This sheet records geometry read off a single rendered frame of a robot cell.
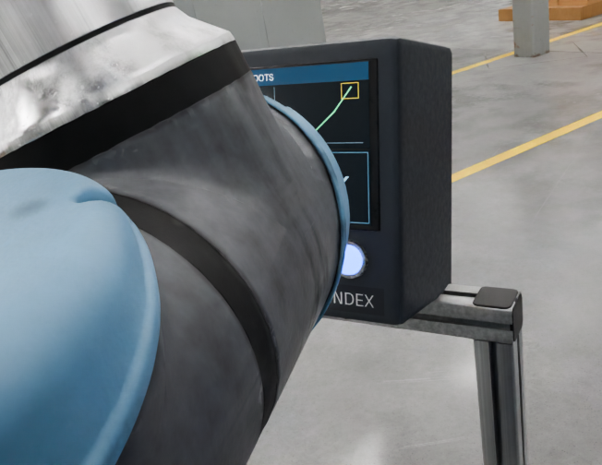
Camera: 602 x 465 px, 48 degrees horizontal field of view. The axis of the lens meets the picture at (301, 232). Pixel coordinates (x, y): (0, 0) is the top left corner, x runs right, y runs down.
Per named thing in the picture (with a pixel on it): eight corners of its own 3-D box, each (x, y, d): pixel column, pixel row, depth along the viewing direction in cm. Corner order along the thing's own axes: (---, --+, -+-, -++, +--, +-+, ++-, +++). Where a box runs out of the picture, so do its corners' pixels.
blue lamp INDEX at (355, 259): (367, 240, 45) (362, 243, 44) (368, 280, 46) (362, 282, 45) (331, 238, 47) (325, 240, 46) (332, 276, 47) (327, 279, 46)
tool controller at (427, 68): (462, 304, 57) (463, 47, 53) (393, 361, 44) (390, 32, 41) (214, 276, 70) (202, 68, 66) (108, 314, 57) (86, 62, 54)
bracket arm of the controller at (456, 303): (523, 324, 52) (522, 290, 50) (514, 345, 49) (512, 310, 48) (264, 292, 64) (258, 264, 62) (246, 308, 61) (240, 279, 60)
